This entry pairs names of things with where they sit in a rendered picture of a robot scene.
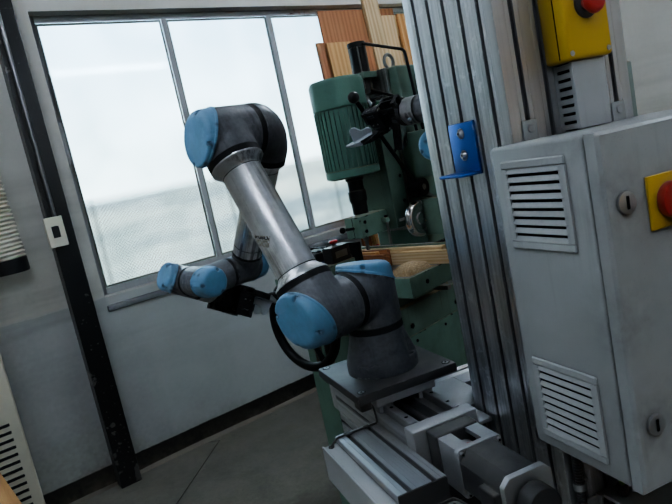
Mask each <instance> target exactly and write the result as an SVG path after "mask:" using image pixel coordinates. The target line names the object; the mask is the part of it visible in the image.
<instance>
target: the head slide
mask: <svg viewBox="0 0 672 504"><path fill-rule="evenodd" d="M384 137H385V138H386V140H387V141H388V142H389V144H390V145H391V147H392V148H393V149H394V151H395V152H396V154H397V155H398V156H399V152H398V150H395V147H394V139H393V131H392V129H391V130H390V131H389V132H388V133H386V134H384ZM375 146H376V151H377V156H378V161H379V162H378V163H379V166H380V170H379V171H378V172H376V173H373V174H370V175H365V176H363V179H362V180H363V185H364V188H365V189H366V193H367V205H368V210H369V211H371V210H380V209H386V212H387V215H388V217H389V219H390V221H389V227H390V229H397V228H400V227H403V226H406V224H405V220H403V221H399V219H400V218H403V217H405V211H406V208H407V206H408V200H407V194H406V189H405V184H404V178H403V173H402V168H401V167H400V165H399V164H398V163H397V161H396V160H395V158H394V157H393V156H392V154H391V153H390V151H389V150H388V149H387V147H386V146H385V145H384V143H383V142H382V140H381V139H380V138H378V139H377V140H375Z"/></svg>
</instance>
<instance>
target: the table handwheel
mask: <svg viewBox="0 0 672 504"><path fill-rule="evenodd" d="M275 305H276V303H272V304H271V306H270V308H269V316H270V322H271V327H272V330H273V333H274V335H275V338H276V340H277V342H278V344H279V346H280V347H281V349H282V350H283V352H284V353H285V354H286V355H287V357H288V358H289V359H290V360H291V361H292V362H294V363H295V364H296V365H298V366H299V367H301V368H303V369H305V370H308V371H313V372H318V369H320V368H323V367H326V366H329V365H332V364H333V363H334V361H335V360H336V358H337V356H338V353H339V349H340V341H341V337H340V338H338V339H336V340H334V341H333V342H332V343H330V349H329V352H328V354H327V356H326V357H325V356H324V355H323V353H322V351H321V350H320V348H319V347H318V348H315V349H314V350H315V352H316V354H317V355H318V357H319V359H320V361H319V362H311V361H308V360H306V359H304V358H302V357H301V356H300V355H299V354H297V353H296V352H295V351H294V349H293V348H292V347H291V346H290V344H289V343H288V341H287V340H286V338H285V336H284V334H283V332H282V331H281V329H280V327H279V325H278V323H277V320H276V316H277V314H276V313H275Z"/></svg>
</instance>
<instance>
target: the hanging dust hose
mask: <svg viewBox="0 0 672 504"><path fill-rule="evenodd" d="M1 187H3V185H2V184H0V277H4V276H8V275H12V274H16V273H20V272H23V271H27V270H29V269H30V265H29V261H28V258H27V255H26V254H27V253H23V252H24V251H25V249H21V248H22V247H23V246H24V245H20V244H21V243H22V241H19V240H20V239H21V237H17V236H18V235H19V233H16V232H17V231H18V229H15V228H16V227H17V225H13V224H14V223H15V221H12V220H13V219H14V217H10V216H12V214H13V213H9V212H10V211H11V209H8V208H9V207H10V205H7V203H8V202H9V201H6V199H7V198H8V197H5V196H4V195H6V193H4V192H3V191H4V190H5V189H3V188H1Z"/></svg>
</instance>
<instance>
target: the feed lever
mask: <svg viewBox="0 0 672 504"><path fill-rule="evenodd" d="M359 98H360V97H359V94H358V93H357V92H354V91H353V92H350V93H349V94H348V101H349V102H350V103H352V104H356V106H357V107H358V109H359V110H360V111H361V113H363V111H364V110H365V109H364V107H363V106H362V105H361V103H360V102H359ZM380 139H381V140H382V142H383V143H384V145H385V146H386V147H387V149H388V150H389V151H390V153H391V154H392V156H393V157H394V158H395V160H396V161H397V163H398V164H399V165H400V167H401V168H402V170H403V171H404V172H405V174H406V175H407V176H408V178H409V179H410V180H409V181H408V184H407V191H408V194H409V195H410V196H411V197H420V196H428V197H431V196H433V194H432V193H431V192H429V183H428V181H427V180H426V178H423V177H422V178H416V179H414V177H413V176H412V175H411V173H410V172H409V170H408V169H407V168H406V166H405V165H404V163H403V162H402V161H401V159H400V158H399V156H398V155H397V154H396V152H395V151H394V149H393V148H392V147H391V145H390V144H389V142H388V141H387V140H386V138H385V137H384V135H382V136H381V137H380Z"/></svg>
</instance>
